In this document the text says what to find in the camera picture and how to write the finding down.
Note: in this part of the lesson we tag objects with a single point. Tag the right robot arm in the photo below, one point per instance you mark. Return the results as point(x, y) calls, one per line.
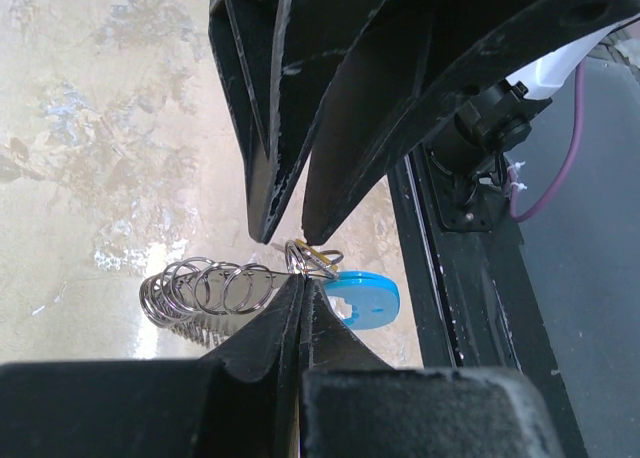
point(339, 91)

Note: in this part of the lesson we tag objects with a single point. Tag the small yellow key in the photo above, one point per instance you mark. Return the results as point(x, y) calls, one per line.
point(325, 260)

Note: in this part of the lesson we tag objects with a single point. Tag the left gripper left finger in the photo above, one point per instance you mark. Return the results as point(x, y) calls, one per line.
point(236, 401)

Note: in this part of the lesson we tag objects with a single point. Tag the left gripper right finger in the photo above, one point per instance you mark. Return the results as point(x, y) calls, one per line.
point(352, 404)

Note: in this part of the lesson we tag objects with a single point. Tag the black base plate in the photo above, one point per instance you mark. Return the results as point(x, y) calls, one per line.
point(470, 289)

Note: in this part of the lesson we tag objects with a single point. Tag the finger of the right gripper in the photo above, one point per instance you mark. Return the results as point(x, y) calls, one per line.
point(276, 60)
point(407, 76)

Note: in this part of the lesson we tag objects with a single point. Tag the blue grey keyring with rings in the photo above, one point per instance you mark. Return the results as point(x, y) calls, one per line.
point(205, 301)

